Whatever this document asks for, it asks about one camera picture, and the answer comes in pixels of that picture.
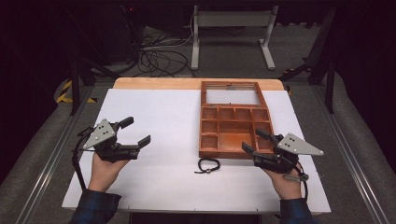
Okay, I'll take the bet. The black cord bracelet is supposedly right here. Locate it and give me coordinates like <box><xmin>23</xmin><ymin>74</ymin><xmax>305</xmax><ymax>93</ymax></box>
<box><xmin>193</xmin><ymin>157</ymin><xmax>221</xmax><ymax>175</ymax></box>

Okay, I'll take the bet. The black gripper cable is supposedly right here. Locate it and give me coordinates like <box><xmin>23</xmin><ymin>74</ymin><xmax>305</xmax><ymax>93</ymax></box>
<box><xmin>293</xmin><ymin>161</ymin><xmax>310</xmax><ymax>202</ymax></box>
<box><xmin>71</xmin><ymin>125</ymin><xmax>95</xmax><ymax>191</ymax></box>

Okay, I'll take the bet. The grey metal stand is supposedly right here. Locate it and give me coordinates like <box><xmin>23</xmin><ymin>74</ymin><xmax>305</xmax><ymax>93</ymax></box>
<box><xmin>190</xmin><ymin>4</ymin><xmax>280</xmax><ymax>71</ymax></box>

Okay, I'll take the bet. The white board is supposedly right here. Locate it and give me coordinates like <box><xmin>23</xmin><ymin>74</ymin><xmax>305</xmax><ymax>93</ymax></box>
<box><xmin>61</xmin><ymin>88</ymin><xmax>332</xmax><ymax>216</ymax></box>

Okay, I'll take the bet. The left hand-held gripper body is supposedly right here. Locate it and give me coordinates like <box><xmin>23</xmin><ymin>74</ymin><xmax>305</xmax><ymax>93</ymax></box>
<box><xmin>82</xmin><ymin>119</ymin><xmax>140</xmax><ymax>163</ymax></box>

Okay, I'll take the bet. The wooden compartment box with lid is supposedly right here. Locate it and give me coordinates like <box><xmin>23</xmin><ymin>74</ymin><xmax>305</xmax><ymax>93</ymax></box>
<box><xmin>198</xmin><ymin>80</ymin><xmax>276</xmax><ymax>161</ymax></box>

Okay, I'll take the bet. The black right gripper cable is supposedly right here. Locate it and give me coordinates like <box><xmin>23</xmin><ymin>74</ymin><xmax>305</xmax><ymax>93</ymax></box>
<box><xmin>293</xmin><ymin>161</ymin><xmax>310</xmax><ymax>202</ymax></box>

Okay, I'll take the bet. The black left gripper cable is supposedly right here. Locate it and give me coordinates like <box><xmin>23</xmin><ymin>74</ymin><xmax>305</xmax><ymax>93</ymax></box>
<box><xmin>71</xmin><ymin>125</ymin><xmax>95</xmax><ymax>191</ymax></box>

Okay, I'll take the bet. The person's left hand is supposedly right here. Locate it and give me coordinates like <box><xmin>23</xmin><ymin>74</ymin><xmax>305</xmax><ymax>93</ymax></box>
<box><xmin>88</xmin><ymin>152</ymin><xmax>130</xmax><ymax>195</ymax></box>

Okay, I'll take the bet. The aluminium rail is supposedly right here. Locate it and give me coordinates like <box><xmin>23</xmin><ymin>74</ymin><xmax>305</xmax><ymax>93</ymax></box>
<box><xmin>14</xmin><ymin>85</ymin><xmax>95</xmax><ymax>224</ymax></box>
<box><xmin>310</xmin><ymin>83</ymin><xmax>390</xmax><ymax>224</ymax></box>

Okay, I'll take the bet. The yellow black striped tape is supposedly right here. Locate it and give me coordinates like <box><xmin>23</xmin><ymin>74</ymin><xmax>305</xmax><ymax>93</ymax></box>
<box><xmin>54</xmin><ymin>79</ymin><xmax>98</xmax><ymax>105</ymax></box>

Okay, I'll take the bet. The person's right hand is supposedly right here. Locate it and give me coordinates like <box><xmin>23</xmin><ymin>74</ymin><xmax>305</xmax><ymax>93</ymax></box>
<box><xmin>263</xmin><ymin>165</ymin><xmax>304</xmax><ymax>201</ymax></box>

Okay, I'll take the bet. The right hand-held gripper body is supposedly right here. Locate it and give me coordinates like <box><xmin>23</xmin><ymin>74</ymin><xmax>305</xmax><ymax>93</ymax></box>
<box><xmin>253</xmin><ymin>133</ymin><xmax>325</xmax><ymax>175</ymax></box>

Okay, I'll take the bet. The black metal stand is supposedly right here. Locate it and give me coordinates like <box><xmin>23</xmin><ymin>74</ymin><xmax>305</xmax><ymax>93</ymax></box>
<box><xmin>62</xmin><ymin>8</ymin><xmax>122</xmax><ymax>117</ymax></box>
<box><xmin>277</xmin><ymin>6</ymin><xmax>338</xmax><ymax>115</ymax></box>

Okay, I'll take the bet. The bundle of black floor cables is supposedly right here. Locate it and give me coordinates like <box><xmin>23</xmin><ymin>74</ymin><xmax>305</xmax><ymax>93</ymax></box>
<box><xmin>133</xmin><ymin>18</ymin><xmax>198</xmax><ymax>78</ymax></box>

